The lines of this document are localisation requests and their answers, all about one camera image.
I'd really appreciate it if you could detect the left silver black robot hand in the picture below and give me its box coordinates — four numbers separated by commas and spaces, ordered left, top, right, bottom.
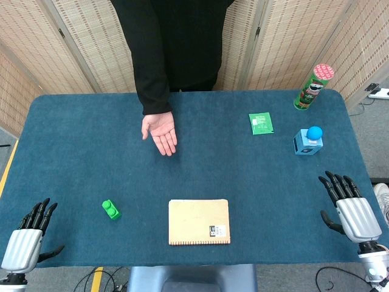
1, 198, 65, 274

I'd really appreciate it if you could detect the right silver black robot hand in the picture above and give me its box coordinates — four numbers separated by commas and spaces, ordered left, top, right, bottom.
318, 170, 383, 244

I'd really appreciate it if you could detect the person's bare hand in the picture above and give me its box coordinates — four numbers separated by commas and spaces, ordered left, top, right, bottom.
141, 111, 178, 157

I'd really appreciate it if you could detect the green toy building brick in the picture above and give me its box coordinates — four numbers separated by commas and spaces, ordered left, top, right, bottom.
102, 199, 122, 221

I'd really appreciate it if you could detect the person's black sleeved forearm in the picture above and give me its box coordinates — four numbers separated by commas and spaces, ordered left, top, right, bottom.
109, 0, 173, 116

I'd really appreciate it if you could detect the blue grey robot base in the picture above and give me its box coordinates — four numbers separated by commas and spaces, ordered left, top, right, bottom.
127, 263, 258, 292

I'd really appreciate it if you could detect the person's black clothed torso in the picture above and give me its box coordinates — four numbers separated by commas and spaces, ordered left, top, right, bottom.
151, 0, 236, 92

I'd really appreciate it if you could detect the green sachet packet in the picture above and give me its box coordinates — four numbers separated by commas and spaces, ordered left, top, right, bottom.
248, 111, 275, 135

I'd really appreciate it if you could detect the white sneaker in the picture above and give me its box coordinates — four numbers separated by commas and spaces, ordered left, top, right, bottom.
373, 182, 389, 228

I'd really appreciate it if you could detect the blue cube with ball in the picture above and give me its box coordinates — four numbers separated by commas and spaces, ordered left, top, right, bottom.
292, 128, 323, 156

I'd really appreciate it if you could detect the blue ball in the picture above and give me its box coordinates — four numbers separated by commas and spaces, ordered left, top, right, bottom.
306, 125, 324, 142

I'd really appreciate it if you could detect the tan spiral notebook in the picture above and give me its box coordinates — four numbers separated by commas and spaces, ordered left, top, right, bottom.
168, 198, 231, 246

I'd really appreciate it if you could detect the white power strip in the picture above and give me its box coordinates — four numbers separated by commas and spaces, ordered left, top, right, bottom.
368, 88, 389, 100

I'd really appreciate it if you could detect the green Pringles can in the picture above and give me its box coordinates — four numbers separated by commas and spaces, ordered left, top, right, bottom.
293, 63, 336, 111

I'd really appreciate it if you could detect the woven folding screen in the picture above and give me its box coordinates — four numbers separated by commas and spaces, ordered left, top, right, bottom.
0, 0, 389, 137

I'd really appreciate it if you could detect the black looped floor cable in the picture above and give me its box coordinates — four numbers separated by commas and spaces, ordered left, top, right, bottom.
315, 266, 374, 292

